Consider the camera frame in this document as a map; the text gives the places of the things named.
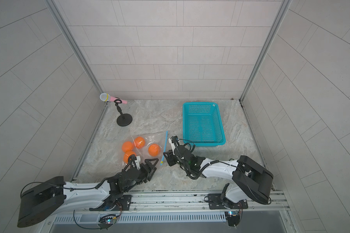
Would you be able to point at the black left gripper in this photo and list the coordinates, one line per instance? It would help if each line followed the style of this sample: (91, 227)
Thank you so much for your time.
(147, 172)

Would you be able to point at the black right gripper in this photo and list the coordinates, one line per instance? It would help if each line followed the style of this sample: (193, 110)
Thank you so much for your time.
(173, 155)

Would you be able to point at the clear zip-top bag blue seal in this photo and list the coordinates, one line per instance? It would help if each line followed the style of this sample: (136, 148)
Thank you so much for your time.
(159, 138)

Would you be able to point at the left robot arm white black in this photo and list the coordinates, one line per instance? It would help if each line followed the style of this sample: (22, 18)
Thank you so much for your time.
(56, 195)

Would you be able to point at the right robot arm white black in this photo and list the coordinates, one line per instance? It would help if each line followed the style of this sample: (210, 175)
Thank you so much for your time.
(250, 179)

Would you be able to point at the orange ball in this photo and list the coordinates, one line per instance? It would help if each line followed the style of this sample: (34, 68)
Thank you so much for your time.
(127, 155)
(139, 142)
(154, 150)
(127, 146)

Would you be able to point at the teal plastic basket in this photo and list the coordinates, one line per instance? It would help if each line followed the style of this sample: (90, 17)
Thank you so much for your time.
(202, 124)

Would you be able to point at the black microphone stand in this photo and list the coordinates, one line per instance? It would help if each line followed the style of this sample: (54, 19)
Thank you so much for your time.
(123, 119)

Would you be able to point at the white ventilation grille strip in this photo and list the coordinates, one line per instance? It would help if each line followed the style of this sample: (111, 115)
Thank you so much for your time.
(144, 218)

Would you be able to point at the left circuit board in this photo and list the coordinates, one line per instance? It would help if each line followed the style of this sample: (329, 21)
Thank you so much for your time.
(107, 221)

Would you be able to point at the circuit board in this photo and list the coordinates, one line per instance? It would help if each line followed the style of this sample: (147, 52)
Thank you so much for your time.
(233, 218)
(107, 221)

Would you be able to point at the right circuit board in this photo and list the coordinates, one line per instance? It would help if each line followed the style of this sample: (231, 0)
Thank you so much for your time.
(233, 218)

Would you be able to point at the pink toy microphone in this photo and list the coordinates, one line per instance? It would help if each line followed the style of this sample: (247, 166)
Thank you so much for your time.
(105, 97)

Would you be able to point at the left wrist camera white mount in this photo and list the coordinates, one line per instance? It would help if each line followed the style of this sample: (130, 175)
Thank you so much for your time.
(137, 162)

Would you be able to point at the aluminium mounting rail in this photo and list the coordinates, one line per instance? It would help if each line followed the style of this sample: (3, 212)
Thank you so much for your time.
(190, 201)

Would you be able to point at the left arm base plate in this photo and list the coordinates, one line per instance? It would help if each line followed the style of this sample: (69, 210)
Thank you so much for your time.
(121, 204)

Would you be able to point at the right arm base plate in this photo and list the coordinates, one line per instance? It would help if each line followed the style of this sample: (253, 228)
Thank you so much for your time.
(217, 202)

